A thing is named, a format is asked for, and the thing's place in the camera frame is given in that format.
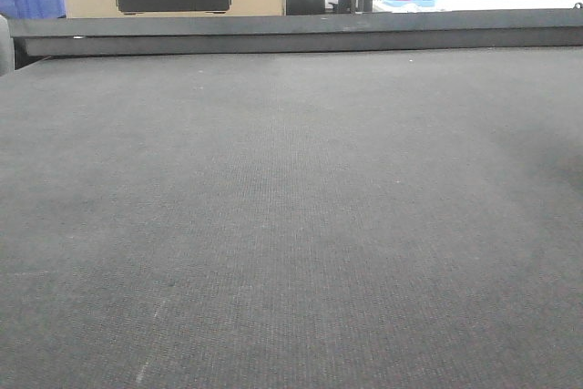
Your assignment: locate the light blue tray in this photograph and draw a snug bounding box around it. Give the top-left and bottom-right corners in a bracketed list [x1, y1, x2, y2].
[381, 0, 436, 8]

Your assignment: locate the white table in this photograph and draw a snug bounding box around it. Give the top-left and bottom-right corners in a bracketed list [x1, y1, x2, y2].
[373, 0, 582, 13]

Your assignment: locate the dark conveyor side rail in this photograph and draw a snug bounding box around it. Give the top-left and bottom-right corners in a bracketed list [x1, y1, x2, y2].
[6, 8, 582, 56]

